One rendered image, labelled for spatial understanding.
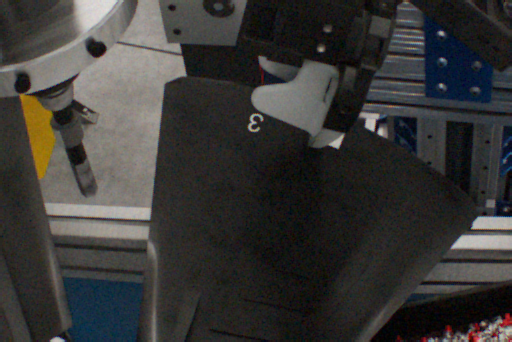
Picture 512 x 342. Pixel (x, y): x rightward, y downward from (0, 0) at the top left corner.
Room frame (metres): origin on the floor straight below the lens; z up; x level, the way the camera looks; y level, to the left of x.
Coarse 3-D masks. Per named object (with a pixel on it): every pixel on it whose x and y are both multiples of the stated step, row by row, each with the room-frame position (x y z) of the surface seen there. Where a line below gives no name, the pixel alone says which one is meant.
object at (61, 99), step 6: (72, 84) 0.24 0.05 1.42; (60, 90) 0.24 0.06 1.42; (66, 90) 0.24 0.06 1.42; (72, 90) 0.24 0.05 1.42; (42, 96) 0.24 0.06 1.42; (48, 96) 0.23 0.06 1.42; (54, 96) 0.23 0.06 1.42; (60, 96) 0.23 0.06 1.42; (66, 96) 0.24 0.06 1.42; (72, 96) 0.24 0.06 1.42; (42, 102) 0.24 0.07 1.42; (48, 102) 0.23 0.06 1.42; (54, 102) 0.23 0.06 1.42; (60, 102) 0.23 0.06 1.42; (66, 102) 0.24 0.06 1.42; (48, 108) 0.24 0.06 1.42; (54, 108) 0.23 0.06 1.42; (60, 108) 0.23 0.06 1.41
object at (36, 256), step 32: (0, 128) 0.31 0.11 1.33; (0, 160) 0.30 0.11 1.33; (32, 160) 0.30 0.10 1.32; (0, 192) 0.29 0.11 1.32; (32, 192) 0.29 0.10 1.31; (0, 224) 0.28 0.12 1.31; (32, 224) 0.28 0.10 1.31; (0, 256) 0.26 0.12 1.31; (32, 256) 0.26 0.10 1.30; (0, 288) 0.25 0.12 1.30; (32, 288) 0.25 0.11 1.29; (64, 288) 0.25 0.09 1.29; (0, 320) 0.24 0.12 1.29; (32, 320) 0.24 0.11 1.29; (64, 320) 0.24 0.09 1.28
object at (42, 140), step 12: (24, 96) 0.62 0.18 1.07; (24, 108) 0.61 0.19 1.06; (36, 108) 0.63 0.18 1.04; (36, 120) 0.62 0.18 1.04; (48, 120) 0.64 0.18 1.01; (36, 132) 0.61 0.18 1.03; (48, 132) 0.63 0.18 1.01; (36, 144) 0.61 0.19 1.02; (48, 144) 0.62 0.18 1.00; (36, 156) 0.60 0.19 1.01; (48, 156) 0.62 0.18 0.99; (36, 168) 0.60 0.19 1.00
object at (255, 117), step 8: (248, 112) 0.47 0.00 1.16; (256, 112) 0.47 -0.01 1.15; (240, 120) 0.46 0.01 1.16; (248, 120) 0.46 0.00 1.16; (256, 120) 0.46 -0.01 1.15; (264, 120) 0.46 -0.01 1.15; (240, 128) 0.45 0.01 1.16; (248, 128) 0.45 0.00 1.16; (256, 128) 0.45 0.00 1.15; (264, 128) 0.45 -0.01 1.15; (248, 136) 0.44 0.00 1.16; (256, 136) 0.44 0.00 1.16; (264, 136) 0.44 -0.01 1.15
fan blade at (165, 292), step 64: (192, 128) 0.45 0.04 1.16; (192, 192) 0.40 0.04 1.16; (256, 192) 0.40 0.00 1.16; (320, 192) 0.39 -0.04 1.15; (384, 192) 0.40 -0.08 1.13; (448, 192) 0.41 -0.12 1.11; (192, 256) 0.35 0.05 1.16; (256, 256) 0.35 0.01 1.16; (320, 256) 0.34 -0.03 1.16; (384, 256) 0.34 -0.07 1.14; (192, 320) 0.31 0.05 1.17; (256, 320) 0.30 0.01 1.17; (320, 320) 0.30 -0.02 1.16; (384, 320) 0.30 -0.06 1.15
